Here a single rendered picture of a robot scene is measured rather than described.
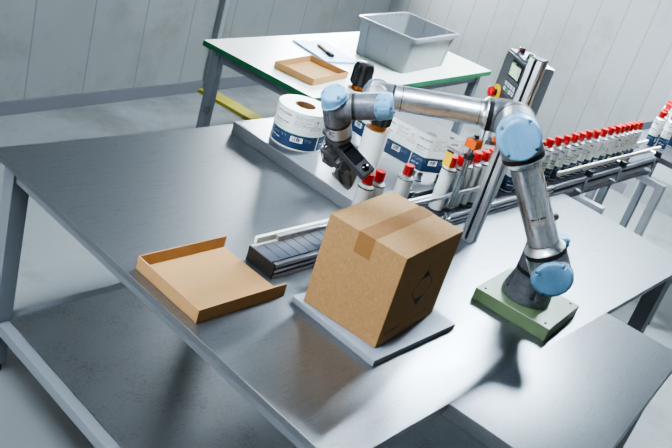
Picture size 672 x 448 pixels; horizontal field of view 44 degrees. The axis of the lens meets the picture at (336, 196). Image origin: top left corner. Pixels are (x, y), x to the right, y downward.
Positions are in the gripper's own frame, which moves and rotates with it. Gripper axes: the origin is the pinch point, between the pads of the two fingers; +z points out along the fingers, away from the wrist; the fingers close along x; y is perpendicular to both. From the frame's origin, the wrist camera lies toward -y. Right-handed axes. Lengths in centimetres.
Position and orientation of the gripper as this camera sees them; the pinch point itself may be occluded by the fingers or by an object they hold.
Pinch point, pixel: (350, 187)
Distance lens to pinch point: 244.0
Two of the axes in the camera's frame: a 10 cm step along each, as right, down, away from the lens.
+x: -7.1, 5.6, -4.3
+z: 1.0, 6.9, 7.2
